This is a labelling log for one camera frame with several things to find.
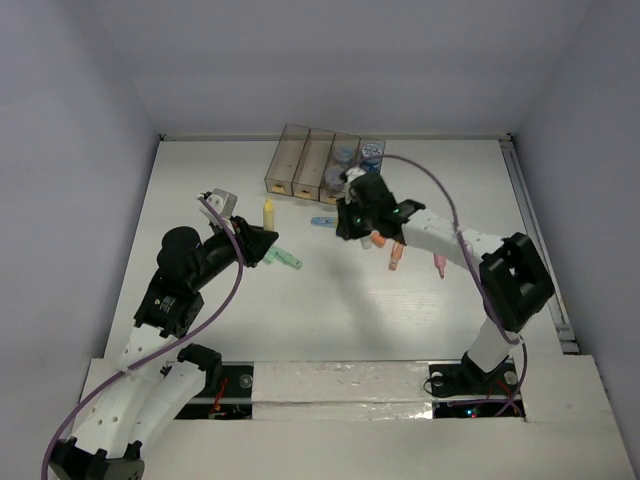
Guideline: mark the blue correction tape pen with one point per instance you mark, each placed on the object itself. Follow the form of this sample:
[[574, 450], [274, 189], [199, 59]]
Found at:
[[328, 222]]

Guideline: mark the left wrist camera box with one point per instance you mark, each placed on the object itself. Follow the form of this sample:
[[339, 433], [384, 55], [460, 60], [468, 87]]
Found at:
[[223, 202]]

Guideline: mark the orange correction tape pen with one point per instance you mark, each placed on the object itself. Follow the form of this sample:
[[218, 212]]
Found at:
[[396, 255]]

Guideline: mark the pink highlighter marker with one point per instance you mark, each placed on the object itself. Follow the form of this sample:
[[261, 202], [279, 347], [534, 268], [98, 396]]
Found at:
[[440, 263]]

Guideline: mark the green correction tape pen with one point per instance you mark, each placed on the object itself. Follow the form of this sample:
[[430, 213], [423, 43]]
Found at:
[[276, 254]]

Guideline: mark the clear jar colourful clips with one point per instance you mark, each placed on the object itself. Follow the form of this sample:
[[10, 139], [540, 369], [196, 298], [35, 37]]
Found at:
[[343, 156]]

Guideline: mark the smoked drawer box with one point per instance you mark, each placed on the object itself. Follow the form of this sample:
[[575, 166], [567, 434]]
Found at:
[[370, 145], [313, 160], [284, 163], [340, 139]]

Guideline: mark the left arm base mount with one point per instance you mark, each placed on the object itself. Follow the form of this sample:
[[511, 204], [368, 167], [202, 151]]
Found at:
[[227, 391]]

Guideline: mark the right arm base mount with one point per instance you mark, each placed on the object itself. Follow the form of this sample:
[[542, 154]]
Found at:
[[461, 390]]

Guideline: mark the green highlighter marker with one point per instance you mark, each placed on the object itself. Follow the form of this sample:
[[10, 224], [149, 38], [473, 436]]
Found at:
[[366, 243]]

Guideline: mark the orange marker cap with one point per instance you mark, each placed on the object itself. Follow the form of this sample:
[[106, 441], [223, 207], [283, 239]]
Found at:
[[377, 240]]

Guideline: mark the blue round clip jar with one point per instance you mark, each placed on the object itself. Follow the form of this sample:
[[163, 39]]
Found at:
[[372, 150]]

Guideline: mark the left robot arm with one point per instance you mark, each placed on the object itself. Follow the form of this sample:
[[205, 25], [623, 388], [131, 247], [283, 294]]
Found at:
[[160, 369]]

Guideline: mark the yellow highlighter marker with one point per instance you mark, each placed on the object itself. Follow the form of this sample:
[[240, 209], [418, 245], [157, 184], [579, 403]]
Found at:
[[269, 215]]

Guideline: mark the silver foil front rail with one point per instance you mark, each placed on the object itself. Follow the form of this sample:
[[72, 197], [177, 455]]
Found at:
[[340, 391]]

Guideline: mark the clear jar purple clips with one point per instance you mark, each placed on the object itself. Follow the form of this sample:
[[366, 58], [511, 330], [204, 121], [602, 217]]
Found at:
[[333, 180]]

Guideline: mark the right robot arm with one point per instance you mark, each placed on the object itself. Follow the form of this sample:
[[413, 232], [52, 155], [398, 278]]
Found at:
[[513, 281]]

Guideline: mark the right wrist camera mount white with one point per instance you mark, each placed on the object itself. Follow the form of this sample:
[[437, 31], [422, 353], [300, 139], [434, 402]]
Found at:
[[351, 174]]

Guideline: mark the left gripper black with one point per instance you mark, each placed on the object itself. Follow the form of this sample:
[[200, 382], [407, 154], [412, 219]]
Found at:
[[245, 242]]

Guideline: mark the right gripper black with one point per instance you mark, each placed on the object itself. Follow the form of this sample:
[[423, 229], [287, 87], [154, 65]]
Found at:
[[348, 226]]

